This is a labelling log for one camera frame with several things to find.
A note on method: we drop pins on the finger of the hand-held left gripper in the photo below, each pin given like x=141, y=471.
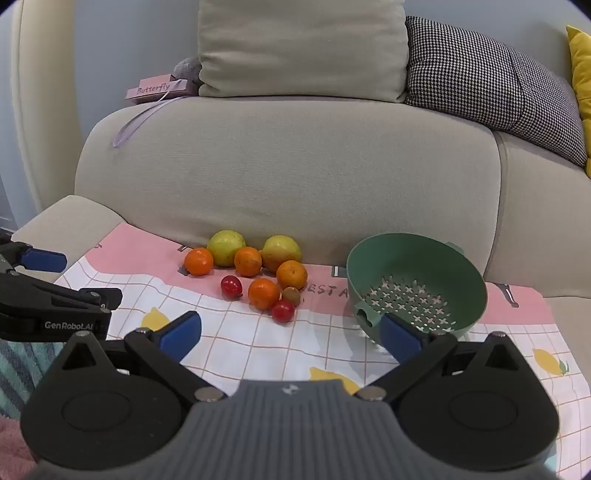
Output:
x=44, y=261
x=83, y=299

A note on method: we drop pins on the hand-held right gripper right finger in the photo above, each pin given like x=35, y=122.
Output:
x=399, y=338

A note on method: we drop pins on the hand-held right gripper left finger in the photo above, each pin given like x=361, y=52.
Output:
x=182, y=332

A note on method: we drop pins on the red cherry tomato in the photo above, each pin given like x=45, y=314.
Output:
x=282, y=310
x=231, y=286

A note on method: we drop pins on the orange mandarin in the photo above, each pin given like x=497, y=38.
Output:
x=248, y=261
x=264, y=293
x=292, y=274
x=199, y=261

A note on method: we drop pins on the green colander bowl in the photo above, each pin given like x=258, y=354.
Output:
x=415, y=263

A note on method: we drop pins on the yellow-green mango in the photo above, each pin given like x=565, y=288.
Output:
x=226, y=248

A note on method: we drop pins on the red-blushed green mango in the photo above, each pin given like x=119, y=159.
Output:
x=282, y=250

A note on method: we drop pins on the teal striped towel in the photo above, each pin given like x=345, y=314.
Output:
x=21, y=369

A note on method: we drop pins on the pink checked printed cloth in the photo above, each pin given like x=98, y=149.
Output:
x=138, y=258

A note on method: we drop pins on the pink fluffy cloth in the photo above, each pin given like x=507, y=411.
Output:
x=11, y=447

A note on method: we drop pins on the lilac ribbon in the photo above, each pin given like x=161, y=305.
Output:
x=138, y=121

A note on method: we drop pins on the beige fabric sofa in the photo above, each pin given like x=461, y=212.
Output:
x=277, y=166

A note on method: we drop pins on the pink gift box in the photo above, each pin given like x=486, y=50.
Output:
x=157, y=87

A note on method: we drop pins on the grey plush toy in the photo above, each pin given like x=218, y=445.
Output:
x=188, y=70

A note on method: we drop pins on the houndstooth cushion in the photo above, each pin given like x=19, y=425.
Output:
x=485, y=78

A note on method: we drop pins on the beige cushion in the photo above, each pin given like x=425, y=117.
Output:
x=300, y=46

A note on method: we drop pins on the yellow cushion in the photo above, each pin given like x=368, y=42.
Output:
x=582, y=78

